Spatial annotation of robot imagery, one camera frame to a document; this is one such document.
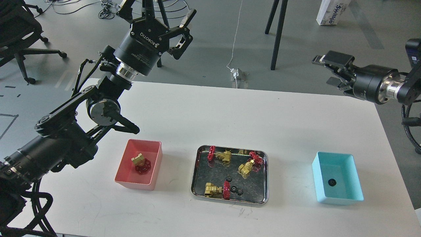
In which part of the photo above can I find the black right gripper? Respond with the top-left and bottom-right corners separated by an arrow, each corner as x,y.
312,51 -> 402,105

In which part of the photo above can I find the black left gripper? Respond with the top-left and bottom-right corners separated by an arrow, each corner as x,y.
113,0 -> 197,77

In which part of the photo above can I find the brass valve red handle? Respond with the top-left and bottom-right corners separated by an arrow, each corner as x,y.
204,181 -> 231,200
131,153 -> 151,175
237,151 -> 264,179
207,146 -> 232,164

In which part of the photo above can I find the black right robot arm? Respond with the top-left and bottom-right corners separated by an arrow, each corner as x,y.
312,39 -> 421,154

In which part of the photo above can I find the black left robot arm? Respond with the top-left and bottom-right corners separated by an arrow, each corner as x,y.
1,0 -> 197,237

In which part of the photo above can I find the white cardboard box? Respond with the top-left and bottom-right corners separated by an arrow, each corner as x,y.
316,0 -> 351,26

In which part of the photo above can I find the blue plastic box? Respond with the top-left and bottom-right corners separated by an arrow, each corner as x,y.
312,151 -> 364,205

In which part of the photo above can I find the pink plastic box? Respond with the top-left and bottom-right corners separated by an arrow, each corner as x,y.
114,139 -> 163,191

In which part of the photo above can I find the black tripod right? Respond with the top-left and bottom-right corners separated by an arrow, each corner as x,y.
264,0 -> 288,70

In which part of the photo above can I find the white power adapter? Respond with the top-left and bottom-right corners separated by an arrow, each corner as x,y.
230,68 -> 246,81

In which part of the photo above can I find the black office chair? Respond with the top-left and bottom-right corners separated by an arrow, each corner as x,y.
0,0 -> 67,84

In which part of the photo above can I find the metal tray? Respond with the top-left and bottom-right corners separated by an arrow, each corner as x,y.
191,145 -> 269,205

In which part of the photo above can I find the cable bundle on floor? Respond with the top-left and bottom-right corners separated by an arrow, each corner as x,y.
46,0 -> 190,19

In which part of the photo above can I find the white cable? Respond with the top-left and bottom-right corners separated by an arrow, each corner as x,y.
227,0 -> 244,89

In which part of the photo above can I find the brass valve red handle top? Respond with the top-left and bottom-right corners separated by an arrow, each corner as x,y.
207,146 -> 232,164

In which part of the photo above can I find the brass valve red handle bottom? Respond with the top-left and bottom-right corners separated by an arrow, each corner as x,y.
204,181 -> 231,200

